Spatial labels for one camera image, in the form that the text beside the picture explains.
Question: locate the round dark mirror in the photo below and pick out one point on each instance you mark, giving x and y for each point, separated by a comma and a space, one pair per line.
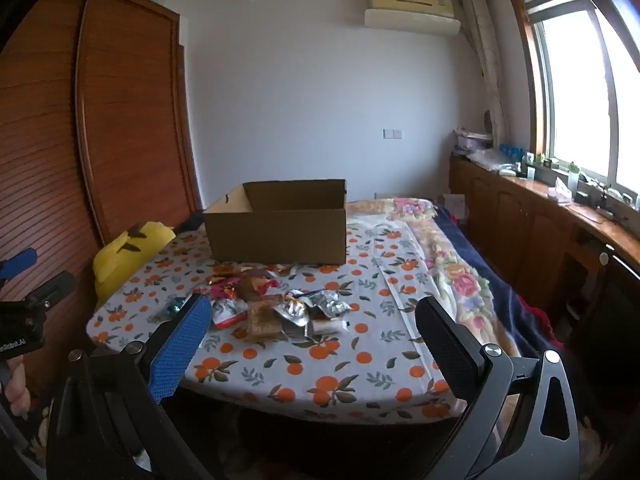
488, 121

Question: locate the wooden wardrobe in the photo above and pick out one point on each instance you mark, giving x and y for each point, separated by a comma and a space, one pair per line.
125, 110

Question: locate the red cloth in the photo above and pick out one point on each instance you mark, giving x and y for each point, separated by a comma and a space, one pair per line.
539, 322

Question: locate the pile of snack packets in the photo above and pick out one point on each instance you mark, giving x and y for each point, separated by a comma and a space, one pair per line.
325, 305

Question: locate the wooden cabinet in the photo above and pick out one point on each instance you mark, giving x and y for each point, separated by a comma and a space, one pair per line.
510, 220

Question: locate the brown cardboard box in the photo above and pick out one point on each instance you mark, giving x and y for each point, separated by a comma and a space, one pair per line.
275, 235

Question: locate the orange fruit print bedsheet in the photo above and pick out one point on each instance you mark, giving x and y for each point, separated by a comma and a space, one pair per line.
350, 360

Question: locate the row of blue bottles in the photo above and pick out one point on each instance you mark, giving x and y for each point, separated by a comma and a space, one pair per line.
510, 151

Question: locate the tissue box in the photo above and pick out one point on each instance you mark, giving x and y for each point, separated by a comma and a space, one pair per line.
560, 193

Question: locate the sesame candy bar packet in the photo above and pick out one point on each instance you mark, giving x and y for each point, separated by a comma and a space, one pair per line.
265, 324

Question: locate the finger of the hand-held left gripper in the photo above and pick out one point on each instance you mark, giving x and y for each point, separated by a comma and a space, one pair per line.
17, 262
55, 287

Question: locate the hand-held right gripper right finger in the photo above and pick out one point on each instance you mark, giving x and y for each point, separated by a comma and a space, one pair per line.
450, 347

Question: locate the window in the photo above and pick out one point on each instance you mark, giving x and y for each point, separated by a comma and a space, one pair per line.
575, 85

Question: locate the white paper bag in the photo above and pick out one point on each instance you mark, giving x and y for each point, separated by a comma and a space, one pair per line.
456, 207

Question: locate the person's left hand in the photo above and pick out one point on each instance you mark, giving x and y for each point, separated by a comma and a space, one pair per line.
17, 390

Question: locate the floral cloth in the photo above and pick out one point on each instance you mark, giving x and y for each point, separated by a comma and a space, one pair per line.
36, 440

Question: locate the stack of papers and boxes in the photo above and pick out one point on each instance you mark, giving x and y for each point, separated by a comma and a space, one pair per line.
472, 141

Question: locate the white wall socket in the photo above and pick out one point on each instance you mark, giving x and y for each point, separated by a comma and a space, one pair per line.
392, 134

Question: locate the navy blue blanket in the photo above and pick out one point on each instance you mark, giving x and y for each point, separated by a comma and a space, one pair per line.
520, 310

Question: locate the yellow plush pillow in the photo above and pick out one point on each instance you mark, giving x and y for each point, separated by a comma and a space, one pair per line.
125, 255

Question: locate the floral blanket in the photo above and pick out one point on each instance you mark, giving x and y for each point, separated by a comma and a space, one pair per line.
465, 280

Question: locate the green cap bottle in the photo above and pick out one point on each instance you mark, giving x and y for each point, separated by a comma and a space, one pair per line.
573, 176

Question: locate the white air conditioner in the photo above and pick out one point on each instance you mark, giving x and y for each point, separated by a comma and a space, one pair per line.
410, 17

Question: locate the pale curtain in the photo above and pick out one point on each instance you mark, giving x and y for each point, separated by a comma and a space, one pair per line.
487, 60

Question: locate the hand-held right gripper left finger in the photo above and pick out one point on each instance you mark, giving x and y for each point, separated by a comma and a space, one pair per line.
184, 352

